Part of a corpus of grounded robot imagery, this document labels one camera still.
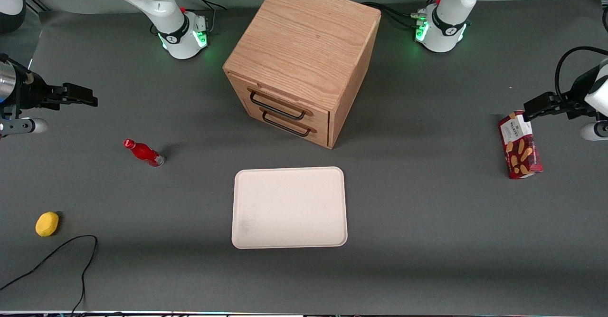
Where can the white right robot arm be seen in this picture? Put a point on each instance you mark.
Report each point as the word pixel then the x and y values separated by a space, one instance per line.
pixel 161 8

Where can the cream rectangular plastic tray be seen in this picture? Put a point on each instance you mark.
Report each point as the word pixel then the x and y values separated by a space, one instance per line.
pixel 289 207

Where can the yellow lemon-shaped object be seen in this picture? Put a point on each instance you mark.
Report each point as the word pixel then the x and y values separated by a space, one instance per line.
pixel 47 224

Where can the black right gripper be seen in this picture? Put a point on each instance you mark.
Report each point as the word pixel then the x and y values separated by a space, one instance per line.
pixel 29 94

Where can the oak wooden drawer cabinet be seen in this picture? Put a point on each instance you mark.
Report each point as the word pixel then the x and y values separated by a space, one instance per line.
pixel 308 36

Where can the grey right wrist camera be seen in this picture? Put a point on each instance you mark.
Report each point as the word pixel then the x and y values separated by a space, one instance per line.
pixel 26 126

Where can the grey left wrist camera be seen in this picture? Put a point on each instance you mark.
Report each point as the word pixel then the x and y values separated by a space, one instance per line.
pixel 594 130

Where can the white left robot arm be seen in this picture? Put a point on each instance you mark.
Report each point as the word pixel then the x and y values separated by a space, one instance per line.
pixel 446 22

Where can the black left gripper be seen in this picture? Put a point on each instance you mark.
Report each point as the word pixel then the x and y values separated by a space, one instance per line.
pixel 576 90

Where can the red tartan shortbread box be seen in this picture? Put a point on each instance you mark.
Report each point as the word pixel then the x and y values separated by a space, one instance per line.
pixel 520 153

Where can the small red bottle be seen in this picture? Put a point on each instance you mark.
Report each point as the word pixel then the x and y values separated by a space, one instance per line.
pixel 144 153

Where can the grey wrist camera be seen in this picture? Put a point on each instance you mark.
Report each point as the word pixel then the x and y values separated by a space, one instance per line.
pixel 594 130
pixel 26 126

